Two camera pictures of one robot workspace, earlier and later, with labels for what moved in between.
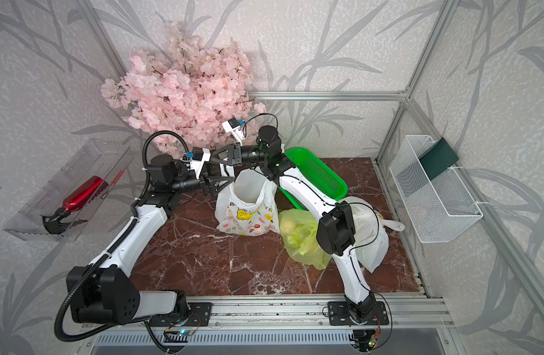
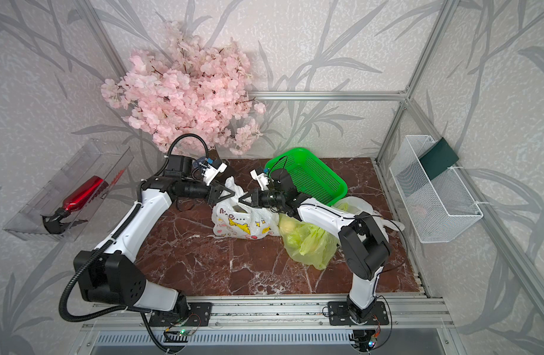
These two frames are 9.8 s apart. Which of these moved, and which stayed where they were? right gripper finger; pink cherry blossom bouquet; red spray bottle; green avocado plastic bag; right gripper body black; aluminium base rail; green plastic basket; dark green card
Moved: right gripper finger; right gripper body black
Stayed: pink cherry blossom bouquet; green avocado plastic bag; red spray bottle; aluminium base rail; green plastic basket; dark green card
